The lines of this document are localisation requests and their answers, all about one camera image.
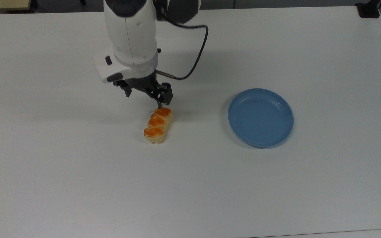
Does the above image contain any light wooden board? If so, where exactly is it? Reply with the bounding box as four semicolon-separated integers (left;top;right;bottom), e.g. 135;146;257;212
0;0;32;14

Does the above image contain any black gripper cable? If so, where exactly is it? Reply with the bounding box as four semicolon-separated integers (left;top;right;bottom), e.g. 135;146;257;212
155;7;209;81

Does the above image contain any black table clamp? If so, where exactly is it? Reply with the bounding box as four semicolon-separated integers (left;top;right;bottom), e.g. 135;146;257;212
355;0;381;19

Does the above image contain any blue round plate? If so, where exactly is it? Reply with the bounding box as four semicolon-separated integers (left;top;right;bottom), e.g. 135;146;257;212
228;88;294;148

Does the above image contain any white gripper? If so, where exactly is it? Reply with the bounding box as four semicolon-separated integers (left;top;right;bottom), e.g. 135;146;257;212
93;49;173;110

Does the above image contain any orange glazed bread roll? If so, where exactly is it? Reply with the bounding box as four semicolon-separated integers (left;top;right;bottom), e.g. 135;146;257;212
144;107;173;144

